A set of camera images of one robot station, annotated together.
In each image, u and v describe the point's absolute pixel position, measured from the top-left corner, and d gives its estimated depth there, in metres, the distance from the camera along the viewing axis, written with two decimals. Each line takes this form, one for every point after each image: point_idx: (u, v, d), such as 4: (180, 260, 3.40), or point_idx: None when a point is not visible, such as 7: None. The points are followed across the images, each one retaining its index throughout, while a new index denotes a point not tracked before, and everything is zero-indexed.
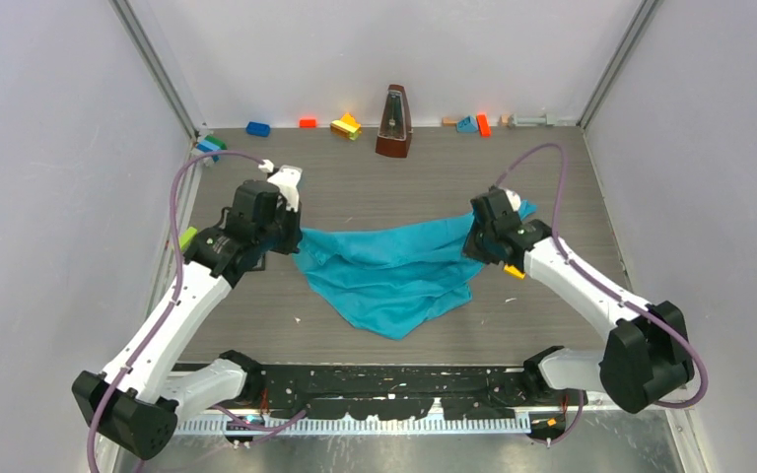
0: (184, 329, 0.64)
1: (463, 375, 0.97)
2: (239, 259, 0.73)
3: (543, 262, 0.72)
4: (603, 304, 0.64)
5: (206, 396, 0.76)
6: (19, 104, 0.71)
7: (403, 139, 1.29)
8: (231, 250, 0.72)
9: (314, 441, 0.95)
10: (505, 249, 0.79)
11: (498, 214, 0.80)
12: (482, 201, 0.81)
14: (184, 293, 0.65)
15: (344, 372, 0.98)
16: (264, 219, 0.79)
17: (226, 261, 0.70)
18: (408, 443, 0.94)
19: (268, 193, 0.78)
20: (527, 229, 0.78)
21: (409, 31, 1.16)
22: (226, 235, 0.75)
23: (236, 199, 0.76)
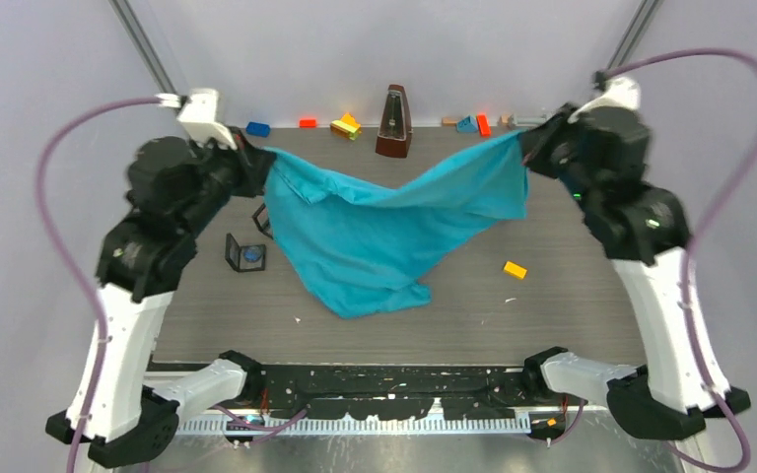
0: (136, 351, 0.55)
1: (463, 375, 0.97)
2: (163, 262, 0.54)
3: (651, 292, 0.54)
4: (687, 379, 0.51)
5: (206, 396, 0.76)
6: None
7: (403, 139, 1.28)
8: (148, 256, 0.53)
9: (315, 440, 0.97)
10: (612, 230, 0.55)
11: (623, 167, 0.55)
12: (613, 137, 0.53)
14: (111, 327, 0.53)
15: (344, 372, 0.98)
16: (184, 191, 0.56)
17: (144, 279, 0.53)
18: (407, 443, 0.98)
19: (171, 168, 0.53)
20: (658, 215, 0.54)
21: (408, 31, 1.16)
22: (141, 232, 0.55)
23: (130, 182, 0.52)
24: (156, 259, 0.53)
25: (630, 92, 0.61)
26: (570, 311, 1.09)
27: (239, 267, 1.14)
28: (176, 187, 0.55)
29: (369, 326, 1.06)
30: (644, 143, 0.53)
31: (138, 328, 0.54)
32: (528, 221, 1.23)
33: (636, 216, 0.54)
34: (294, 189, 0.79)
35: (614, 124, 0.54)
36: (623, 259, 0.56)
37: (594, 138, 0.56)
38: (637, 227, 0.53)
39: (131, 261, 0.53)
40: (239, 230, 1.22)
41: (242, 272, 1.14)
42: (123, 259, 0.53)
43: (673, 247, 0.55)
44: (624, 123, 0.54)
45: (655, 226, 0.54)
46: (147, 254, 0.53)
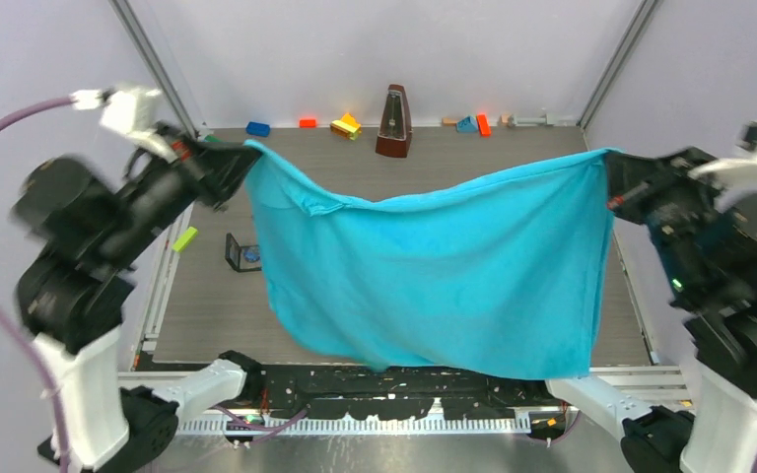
0: (106, 375, 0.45)
1: (464, 375, 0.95)
2: (88, 308, 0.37)
3: (740, 409, 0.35)
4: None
5: (205, 397, 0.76)
6: (17, 106, 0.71)
7: (403, 139, 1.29)
8: (65, 304, 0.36)
9: (314, 440, 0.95)
10: (726, 351, 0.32)
11: None
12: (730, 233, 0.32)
14: (63, 379, 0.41)
15: (344, 372, 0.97)
16: (98, 218, 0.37)
17: (72, 336, 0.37)
18: (408, 443, 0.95)
19: (70, 201, 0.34)
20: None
21: (408, 31, 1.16)
22: (65, 273, 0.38)
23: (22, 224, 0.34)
24: (81, 307, 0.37)
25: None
26: None
27: (239, 267, 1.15)
28: (89, 216, 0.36)
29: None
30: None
31: (90, 371, 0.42)
32: None
33: None
34: (299, 197, 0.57)
35: None
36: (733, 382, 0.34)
37: (725, 224, 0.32)
38: None
39: (48, 317, 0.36)
40: (239, 231, 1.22)
41: (242, 273, 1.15)
42: (37, 315, 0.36)
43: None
44: None
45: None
46: (64, 303, 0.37)
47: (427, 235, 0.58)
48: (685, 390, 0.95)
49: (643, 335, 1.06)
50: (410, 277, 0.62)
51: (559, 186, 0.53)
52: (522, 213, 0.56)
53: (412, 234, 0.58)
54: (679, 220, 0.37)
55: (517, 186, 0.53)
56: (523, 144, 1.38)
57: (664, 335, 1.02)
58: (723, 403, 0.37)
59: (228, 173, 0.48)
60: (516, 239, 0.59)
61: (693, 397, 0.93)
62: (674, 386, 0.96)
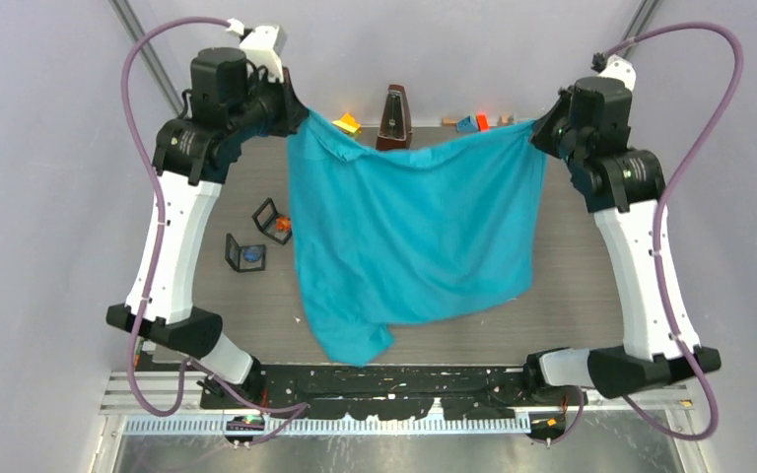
0: (190, 241, 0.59)
1: (463, 375, 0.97)
2: (216, 151, 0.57)
3: (624, 238, 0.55)
4: (654, 327, 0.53)
5: (225, 352, 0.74)
6: (19, 107, 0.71)
7: (403, 139, 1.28)
8: (203, 142, 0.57)
9: (314, 440, 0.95)
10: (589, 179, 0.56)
11: (604, 125, 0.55)
12: (595, 99, 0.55)
14: (172, 211, 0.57)
15: (344, 372, 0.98)
16: (236, 90, 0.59)
17: (201, 162, 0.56)
18: (408, 443, 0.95)
19: (231, 63, 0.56)
20: (634, 168, 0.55)
21: (409, 31, 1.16)
22: (196, 126, 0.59)
23: (193, 78, 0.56)
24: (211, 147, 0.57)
25: (628, 73, 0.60)
26: (569, 311, 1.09)
27: (239, 267, 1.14)
28: (229, 85, 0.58)
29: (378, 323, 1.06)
30: (625, 108, 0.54)
31: (195, 215, 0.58)
32: None
33: (613, 168, 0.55)
34: (340, 147, 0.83)
35: (598, 87, 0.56)
36: (601, 211, 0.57)
37: (584, 99, 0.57)
38: (611, 177, 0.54)
39: (187, 146, 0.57)
40: (239, 231, 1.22)
41: (242, 272, 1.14)
42: (178, 148, 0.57)
43: (648, 199, 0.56)
44: (612, 89, 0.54)
45: (624, 177, 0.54)
46: (202, 142, 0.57)
47: (426, 188, 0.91)
48: (685, 390, 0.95)
49: None
50: (408, 222, 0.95)
51: (509, 143, 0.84)
52: (488, 163, 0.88)
53: (412, 188, 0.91)
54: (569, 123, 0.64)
55: (488, 139, 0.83)
56: None
57: None
58: (616, 248, 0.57)
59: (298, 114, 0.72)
60: (472, 194, 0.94)
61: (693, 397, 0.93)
62: (674, 386, 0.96)
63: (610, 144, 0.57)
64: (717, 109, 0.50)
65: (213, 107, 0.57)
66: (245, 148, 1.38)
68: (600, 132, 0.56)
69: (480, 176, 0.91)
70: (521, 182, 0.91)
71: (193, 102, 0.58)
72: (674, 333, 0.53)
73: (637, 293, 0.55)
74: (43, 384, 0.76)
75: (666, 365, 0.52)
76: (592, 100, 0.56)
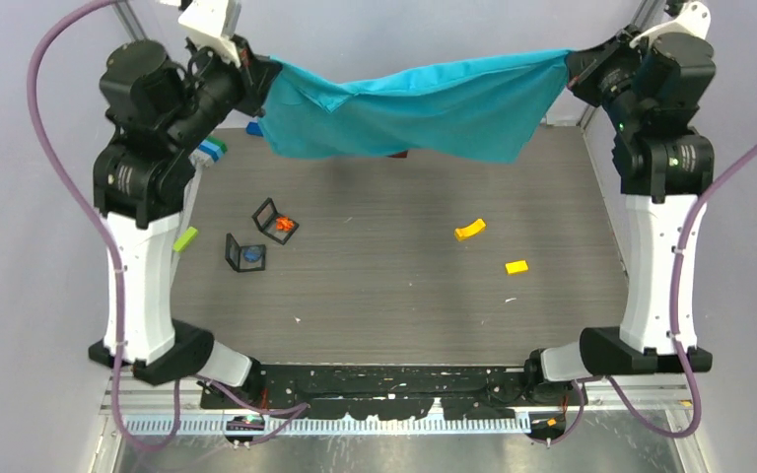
0: (157, 278, 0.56)
1: (463, 375, 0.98)
2: (161, 182, 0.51)
3: (650, 231, 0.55)
4: (654, 322, 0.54)
5: (227, 361, 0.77)
6: (19, 107, 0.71)
7: None
8: (142, 177, 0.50)
9: (314, 440, 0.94)
10: (630, 161, 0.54)
11: (669, 101, 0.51)
12: (666, 69, 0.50)
14: (126, 254, 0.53)
15: (344, 372, 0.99)
16: (168, 101, 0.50)
17: (146, 203, 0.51)
18: (408, 443, 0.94)
19: (149, 75, 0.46)
20: (682, 158, 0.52)
21: (408, 31, 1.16)
22: (132, 153, 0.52)
23: (107, 100, 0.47)
24: (153, 180, 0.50)
25: (703, 20, 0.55)
26: (569, 310, 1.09)
27: (239, 267, 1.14)
28: (153, 101, 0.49)
29: (381, 323, 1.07)
30: (696, 88, 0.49)
31: (151, 253, 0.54)
32: (527, 222, 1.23)
33: (659, 151, 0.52)
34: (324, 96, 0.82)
35: (680, 55, 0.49)
36: (635, 194, 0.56)
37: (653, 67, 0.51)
38: (655, 161, 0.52)
39: (125, 181, 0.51)
40: (238, 231, 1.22)
41: (242, 272, 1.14)
42: (118, 184, 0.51)
43: (688, 192, 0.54)
44: (693, 59, 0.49)
45: (670, 164, 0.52)
46: (141, 176, 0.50)
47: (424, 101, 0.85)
48: (685, 390, 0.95)
49: None
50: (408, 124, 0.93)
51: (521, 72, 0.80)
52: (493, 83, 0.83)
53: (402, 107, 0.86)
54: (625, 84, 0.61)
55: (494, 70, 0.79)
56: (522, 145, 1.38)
57: None
58: (642, 237, 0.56)
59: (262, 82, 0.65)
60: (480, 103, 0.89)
61: None
62: (674, 386, 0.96)
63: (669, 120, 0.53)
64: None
65: (146, 132, 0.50)
66: (246, 148, 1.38)
68: (662, 109, 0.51)
69: (483, 94, 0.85)
70: (539, 93, 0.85)
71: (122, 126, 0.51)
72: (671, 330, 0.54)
73: (647, 286, 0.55)
74: (44, 385, 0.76)
75: (656, 362, 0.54)
76: (667, 70, 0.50)
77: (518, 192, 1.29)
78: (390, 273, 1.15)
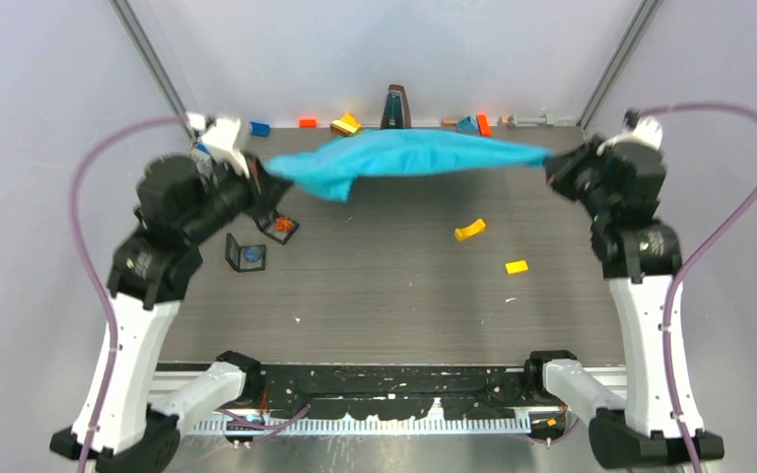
0: (142, 364, 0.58)
1: (463, 375, 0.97)
2: (172, 273, 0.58)
3: (634, 310, 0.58)
4: (655, 402, 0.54)
5: (207, 403, 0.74)
6: (18, 107, 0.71)
7: None
8: (161, 265, 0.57)
9: (314, 440, 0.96)
10: (605, 247, 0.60)
11: (632, 197, 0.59)
12: (626, 167, 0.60)
14: (124, 335, 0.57)
15: (344, 372, 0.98)
16: (186, 200, 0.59)
17: (157, 287, 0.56)
18: (407, 443, 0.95)
19: (175, 182, 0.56)
20: (652, 242, 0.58)
21: (408, 31, 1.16)
22: (149, 245, 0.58)
23: (140, 200, 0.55)
24: (168, 270, 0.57)
25: (654, 130, 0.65)
26: (569, 310, 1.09)
27: (240, 267, 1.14)
28: (177, 202, 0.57)
29: (380, 323, 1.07)
30: (652, 185, 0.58)
31: (147, 336, 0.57)
32: (526, 222, 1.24)
33: (631, 238, 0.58)
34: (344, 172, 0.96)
35: (633, 156, 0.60)
36: (615, 279, 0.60)
37: (617, 166, 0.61)
38: (628, 247, 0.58)
39: (142, 270, 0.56)
40: (238, 230, 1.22)
41: (242, 272, 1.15)
42: (134, 270, 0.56)
43: (663, 273, 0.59)
44: (647, 163, 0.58)
45: (642, 249, 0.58)
46: (158, 264, 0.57)
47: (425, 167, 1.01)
48: None
49: None
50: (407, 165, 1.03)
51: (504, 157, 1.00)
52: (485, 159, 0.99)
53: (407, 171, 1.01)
54: (594, 178, 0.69)
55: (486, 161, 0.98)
56: (522, 145, 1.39)
57: None
58: (629, 319, 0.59)
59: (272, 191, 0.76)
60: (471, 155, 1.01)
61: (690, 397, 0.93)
62: None
63: (634, 209, 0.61)
64: (742, 205, 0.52)
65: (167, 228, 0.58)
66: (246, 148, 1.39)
68: (628, 201, 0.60)
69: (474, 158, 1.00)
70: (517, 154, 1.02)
71: (146, 223, 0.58)
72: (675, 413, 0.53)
73: (643, 364, 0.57)
74: (45, 386, 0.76)
75: (665, 449, 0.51)
76: (627, 168, 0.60)
77: (517, 192, 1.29)
78: (390, 273, 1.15)
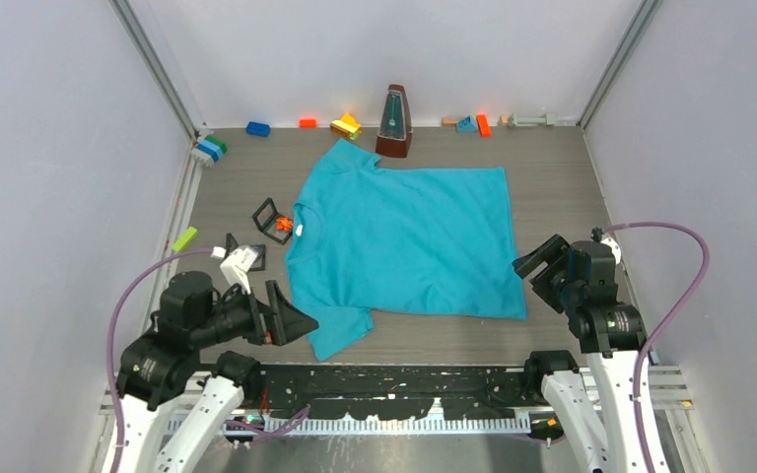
0: (146, 458, 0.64)
1: (463, 375, 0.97)
2: (173, 374, 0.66)
3: (607, 382, 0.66)
4: (633, 468, 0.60)
5: (203, 445, 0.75)
6: (16, 106, 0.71)
7: (403, 139, 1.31)
8: (163, 370, 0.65)
9: (314, 440, 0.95)
10: (579, 326, 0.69)
11: (593, 281, 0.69)
12: (584, 258, 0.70)
14: (130, 432, 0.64)
15: (344, 372, 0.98)
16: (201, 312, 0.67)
17: (158, 390, 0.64)
18: (408, 443, 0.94)
19: (195, 295, 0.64)
20: (618, 321, 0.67)
21: (408, 31, 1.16)
22: (157, 348, 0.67)
23: (160, 308, 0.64)
24: (169, 373, 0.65)
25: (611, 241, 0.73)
26: None
27: None
28: (192, 311, 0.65)
29: (381, 324, 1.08)
30: (609, 272, 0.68)
31: (151, 431, 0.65)
32: (526, 222, 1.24)
33: (598, 317, 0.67)
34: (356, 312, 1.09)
35: (588, 248, 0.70)
36: (590, 353, 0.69)
37: (577, 257, 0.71)
38: (597, 325, 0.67)
39: (146, 372, 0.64)
40: (238, 231, 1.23)
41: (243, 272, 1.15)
42: (140, 372, 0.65)
43: (630, 348, 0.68)
44: (597, 251, 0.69)
45: (607, 323, 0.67)
46: (162, 369, 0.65)
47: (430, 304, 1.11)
48: (685, 390, 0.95)
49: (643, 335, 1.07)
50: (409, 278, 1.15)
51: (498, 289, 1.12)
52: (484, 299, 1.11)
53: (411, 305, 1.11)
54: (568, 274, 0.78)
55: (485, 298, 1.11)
56: (522, 145, 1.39)
57: (663, 333, 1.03)
58: (604, 391, 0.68)
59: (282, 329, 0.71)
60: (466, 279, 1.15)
61: (694, 397, 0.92)
62: (674, 386, 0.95)
63: (601, 297, 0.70)
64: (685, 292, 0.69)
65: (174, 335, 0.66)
66: (247, 148, 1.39)
68: (590, 287, 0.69)
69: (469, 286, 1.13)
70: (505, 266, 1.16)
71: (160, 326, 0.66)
72: None
73: (618, 434, 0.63)
74: (44, 386, 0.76)
75: None
76: (583, 258, 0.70)
77: (517, 192, 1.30)
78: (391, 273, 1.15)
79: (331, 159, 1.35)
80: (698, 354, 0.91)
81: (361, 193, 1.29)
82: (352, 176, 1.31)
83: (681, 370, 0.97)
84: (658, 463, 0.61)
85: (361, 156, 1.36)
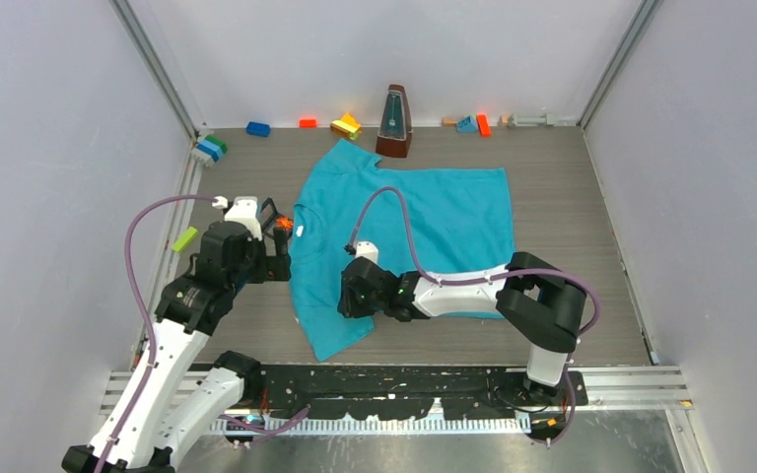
0: (170, 386, 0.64)
1: (463, 375, 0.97)
2: (212, 308, 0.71)
3: (429, 297, 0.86)
4: (481, 292, 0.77)
5: (202, 427, 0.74)
6: (17, 108, 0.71)
7: (403, 139, 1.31)
8: (203, 302, 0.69)
9: (314, 440, 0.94)
10: (403, 312, 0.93)
11: (378, 283, 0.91)
12: (358, 279, 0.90)
14: (161, 355, 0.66)
15: (344, 372, 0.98)
16: (236, 259, 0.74)
17: (198, 315, 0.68)
18: (408, 443, 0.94)
19: (235, 236, 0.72)
20: (404, 285, 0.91)
21: (408, 31, 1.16)
22: (196, 284, 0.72)
23: (203, 247, 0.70)
24: (208, 306, 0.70)
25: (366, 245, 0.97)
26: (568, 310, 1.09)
27: None
28: (231, 253, 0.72)
29: (379, 324, 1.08)
30: (376, 271, 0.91)
31: (177, 365, 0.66)
32: (525, 222, 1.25)
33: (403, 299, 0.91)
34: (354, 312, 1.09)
35: (352, 271, 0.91)
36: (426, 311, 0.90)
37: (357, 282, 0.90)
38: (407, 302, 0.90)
39: (184, 303, 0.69)
40: None
41: None
42: (181, 301, 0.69)
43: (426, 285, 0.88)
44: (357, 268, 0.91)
45: (402, 294, 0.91)
46: (200, 303, 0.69)
47: None
48: (685, 390, 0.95)
49: (643, 335, 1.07)
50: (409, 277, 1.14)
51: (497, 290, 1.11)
52: None
53: None
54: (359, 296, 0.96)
55: None
56: (521, 144, 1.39)
57: (663, 334, 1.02)
58: (443, 305, 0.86)
59: (279, 271, 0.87)
60: None
61: (693, 397, 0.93)
62: (674, 386, 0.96)
63: (388, 286, 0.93)
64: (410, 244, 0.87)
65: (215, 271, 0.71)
66: (247, 148, 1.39)
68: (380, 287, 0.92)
69: None
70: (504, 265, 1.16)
71: (200, 266, 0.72)
72: (486, 280, 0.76)
73: (459, 297, 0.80)
74: (45, 383, 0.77)
75: (515, 292, 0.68)
76: (357, 280, 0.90)
77: (517, 192, 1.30)
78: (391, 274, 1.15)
79: (331, 159, 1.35)
80: (698, 354, 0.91)
81: (359, 193, 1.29)
82: (351, 177, 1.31)
83: (681, 369, 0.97)
84: (482, 273, 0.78)
85: (361, 157, 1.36)
